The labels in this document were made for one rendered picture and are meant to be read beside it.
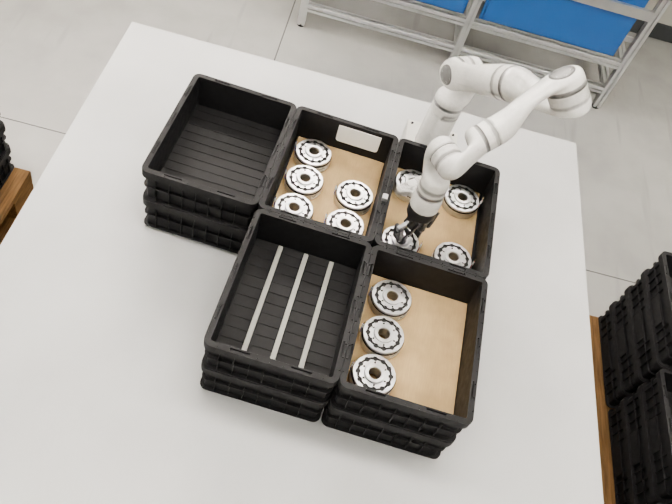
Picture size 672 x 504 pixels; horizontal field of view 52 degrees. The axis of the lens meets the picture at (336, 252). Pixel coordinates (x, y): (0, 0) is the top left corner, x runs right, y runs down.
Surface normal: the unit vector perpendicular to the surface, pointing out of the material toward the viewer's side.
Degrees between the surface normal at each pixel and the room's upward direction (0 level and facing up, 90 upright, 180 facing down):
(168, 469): 0
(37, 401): 0
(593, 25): 90
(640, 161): 0
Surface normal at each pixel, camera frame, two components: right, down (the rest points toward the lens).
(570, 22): -0.16, 0.78
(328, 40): 0.20, -0.58
